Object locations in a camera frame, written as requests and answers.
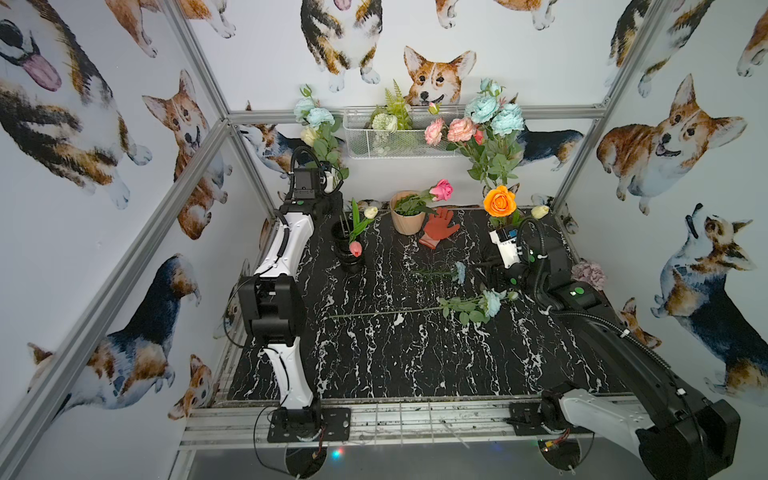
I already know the small blue carnation stem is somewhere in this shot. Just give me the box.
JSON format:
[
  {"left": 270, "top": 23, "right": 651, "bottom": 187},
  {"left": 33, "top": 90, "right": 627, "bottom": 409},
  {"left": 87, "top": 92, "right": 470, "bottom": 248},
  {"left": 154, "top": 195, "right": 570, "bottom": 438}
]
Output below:
[{"left": 412, "top": 261, "right": 467, "bottom": 285}]

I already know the blue and yellow rose spray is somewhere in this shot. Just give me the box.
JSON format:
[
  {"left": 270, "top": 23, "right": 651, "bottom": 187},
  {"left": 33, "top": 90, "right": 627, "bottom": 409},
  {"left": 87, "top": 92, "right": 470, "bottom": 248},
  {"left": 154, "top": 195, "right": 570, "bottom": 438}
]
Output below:
[{"left": 293, "top": 85, "right": 349, "bottom": 180}]

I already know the light blue rose spray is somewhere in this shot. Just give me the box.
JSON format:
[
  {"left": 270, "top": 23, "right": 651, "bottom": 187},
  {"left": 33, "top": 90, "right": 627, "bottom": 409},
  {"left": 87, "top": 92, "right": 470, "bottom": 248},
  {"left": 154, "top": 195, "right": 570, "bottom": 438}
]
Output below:
[{"left": 326, "top": 290, "right": 520, "bottom": 325}]

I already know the magenta pink rose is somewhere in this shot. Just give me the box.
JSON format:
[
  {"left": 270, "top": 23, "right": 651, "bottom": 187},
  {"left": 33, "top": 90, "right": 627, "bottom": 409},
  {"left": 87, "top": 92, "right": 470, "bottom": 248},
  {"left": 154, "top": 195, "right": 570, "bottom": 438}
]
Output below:
[{"left": 393, "top": 179, "right": 454, "bottom": 216}]

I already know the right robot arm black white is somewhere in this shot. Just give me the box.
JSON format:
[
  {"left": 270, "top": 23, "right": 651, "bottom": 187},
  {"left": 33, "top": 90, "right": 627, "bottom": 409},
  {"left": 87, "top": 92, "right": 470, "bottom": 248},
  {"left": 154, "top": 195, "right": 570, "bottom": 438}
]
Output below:
[{"left": 485, "top": 217, "right": 741, "bottom": 479}]

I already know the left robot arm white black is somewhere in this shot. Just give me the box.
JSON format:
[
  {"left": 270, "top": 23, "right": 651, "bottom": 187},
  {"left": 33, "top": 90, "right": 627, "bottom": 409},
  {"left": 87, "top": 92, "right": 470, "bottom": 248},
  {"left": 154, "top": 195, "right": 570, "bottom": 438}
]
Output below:
[{"left": 237, "top": 146, "right": 337, "bottom": 436}]

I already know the dark glass right vase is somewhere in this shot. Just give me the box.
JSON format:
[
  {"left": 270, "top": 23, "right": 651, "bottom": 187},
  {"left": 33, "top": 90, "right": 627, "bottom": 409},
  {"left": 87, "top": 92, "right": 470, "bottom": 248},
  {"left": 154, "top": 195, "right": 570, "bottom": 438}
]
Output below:
[{"left": 489, "top": 217, "right": 516, "bottom": 230}]

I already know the white tulip right vase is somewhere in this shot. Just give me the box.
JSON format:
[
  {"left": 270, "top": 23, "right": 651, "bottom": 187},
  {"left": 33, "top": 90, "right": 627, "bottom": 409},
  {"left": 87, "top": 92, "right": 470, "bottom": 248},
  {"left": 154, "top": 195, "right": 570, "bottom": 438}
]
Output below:
[{"left": 514, "top": 205, "right": 550, "bottom": 227}]

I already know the white tulip vase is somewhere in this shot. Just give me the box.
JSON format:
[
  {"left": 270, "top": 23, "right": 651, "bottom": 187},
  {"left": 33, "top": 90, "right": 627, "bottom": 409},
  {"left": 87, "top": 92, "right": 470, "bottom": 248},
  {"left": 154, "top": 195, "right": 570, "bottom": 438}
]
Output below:
[
  {"left": 344, "top": 199, "right": 379, "bottom": 243},
  {"left": 514, "top": 205, "right": 550, "bottom": 227}
]

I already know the black left vase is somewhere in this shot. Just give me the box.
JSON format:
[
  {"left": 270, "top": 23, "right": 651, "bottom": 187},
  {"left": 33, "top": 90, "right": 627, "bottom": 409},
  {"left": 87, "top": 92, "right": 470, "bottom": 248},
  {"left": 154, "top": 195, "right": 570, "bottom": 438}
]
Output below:
[{"left": 331, "top": 217, "right": 365, "bottom": 274}]

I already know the white tulip left vase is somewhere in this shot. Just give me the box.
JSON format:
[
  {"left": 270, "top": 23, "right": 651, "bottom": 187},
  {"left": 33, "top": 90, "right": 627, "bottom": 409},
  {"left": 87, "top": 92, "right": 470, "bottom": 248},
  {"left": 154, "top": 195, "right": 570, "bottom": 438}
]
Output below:
[{"left": 344, "top": 199, "right": 379, "bottom": 243}]

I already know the orange rose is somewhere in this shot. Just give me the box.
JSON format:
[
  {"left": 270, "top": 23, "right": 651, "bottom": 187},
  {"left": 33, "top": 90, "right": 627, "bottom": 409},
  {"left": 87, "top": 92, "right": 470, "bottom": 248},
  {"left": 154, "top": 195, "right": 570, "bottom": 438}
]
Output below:
[{"left": 483, "top": 185, "right": 517, "bottom": 218}]

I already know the pink tulip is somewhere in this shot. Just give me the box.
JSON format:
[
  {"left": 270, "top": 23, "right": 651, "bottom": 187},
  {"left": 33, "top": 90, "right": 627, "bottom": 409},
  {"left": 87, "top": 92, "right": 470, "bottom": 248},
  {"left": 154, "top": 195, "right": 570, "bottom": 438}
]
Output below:
[{"left": 349, "top": 241, "right": 363, "bottom": 258}]

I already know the red rubber glove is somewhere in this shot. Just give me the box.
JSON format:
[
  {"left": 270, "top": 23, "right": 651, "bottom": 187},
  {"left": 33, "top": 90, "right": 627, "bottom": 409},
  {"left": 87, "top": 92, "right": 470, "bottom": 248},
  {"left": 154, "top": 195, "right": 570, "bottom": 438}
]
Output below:
[{"left": 419, "top": 208, "right": 460, "bottom": 250}]

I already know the terracotta pot green plant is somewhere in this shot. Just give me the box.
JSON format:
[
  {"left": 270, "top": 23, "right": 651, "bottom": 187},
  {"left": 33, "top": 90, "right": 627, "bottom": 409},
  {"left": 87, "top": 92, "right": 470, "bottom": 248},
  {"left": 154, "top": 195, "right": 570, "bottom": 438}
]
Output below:
[{"left": 389, "top": 190, "right": 428, "bottom": 236}]

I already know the mauve hydrangea flower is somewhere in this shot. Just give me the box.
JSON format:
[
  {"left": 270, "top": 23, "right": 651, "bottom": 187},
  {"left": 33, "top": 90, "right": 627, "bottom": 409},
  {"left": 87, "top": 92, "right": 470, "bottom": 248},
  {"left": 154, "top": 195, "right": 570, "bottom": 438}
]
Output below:
[{"left": 571, "top": 260, "right": 606, "bottom": 291}]

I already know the green fern in basket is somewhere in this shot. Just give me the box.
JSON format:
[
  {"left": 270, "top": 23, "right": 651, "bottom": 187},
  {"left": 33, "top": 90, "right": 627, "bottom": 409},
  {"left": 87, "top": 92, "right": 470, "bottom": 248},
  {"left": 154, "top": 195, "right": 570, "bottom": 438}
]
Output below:
[{"left": 369, "top": 81, "right": 413, "bottom": 133}]

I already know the white wire mesh basket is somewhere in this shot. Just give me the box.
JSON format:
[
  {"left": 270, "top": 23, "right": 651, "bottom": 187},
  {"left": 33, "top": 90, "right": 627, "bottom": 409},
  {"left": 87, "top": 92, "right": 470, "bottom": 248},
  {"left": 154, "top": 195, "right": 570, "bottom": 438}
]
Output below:
[{"left": 343, "top": 106, "right": 461, "bottom": 159}]

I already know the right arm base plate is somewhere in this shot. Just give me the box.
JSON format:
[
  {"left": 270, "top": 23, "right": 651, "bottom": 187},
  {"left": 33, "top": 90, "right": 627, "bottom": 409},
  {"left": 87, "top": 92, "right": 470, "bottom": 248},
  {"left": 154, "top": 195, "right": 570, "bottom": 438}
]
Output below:
[{"left": 505, "top": 400, "right": 568, "bottom": 436}]

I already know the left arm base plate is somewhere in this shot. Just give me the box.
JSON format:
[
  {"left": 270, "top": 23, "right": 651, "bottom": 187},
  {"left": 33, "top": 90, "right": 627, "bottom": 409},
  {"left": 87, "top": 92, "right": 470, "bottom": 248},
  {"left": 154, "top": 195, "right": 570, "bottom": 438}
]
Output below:
[{"left": 267, "top": 407, "right": 352, "bottom": 443}]

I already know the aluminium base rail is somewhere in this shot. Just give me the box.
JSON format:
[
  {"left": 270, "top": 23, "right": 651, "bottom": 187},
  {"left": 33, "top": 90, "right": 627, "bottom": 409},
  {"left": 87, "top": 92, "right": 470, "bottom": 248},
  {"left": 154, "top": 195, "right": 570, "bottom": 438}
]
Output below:
[{"left": 179, "top": 396, "right": 564, "bottom": 451}]

